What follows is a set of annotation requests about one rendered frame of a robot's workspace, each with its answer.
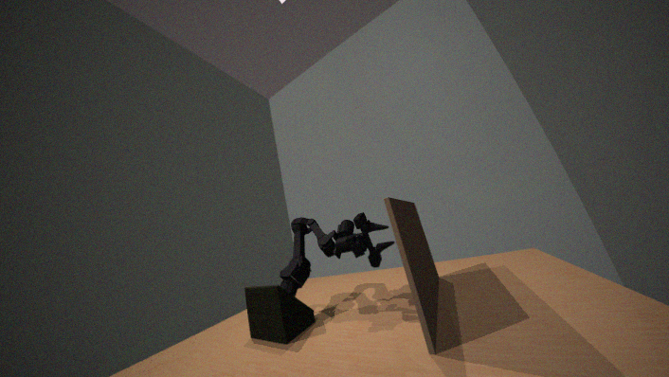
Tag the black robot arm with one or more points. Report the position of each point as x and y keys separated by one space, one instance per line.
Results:
x=299 y=267

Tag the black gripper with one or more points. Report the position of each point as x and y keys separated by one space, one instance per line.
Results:
x=366 y=227

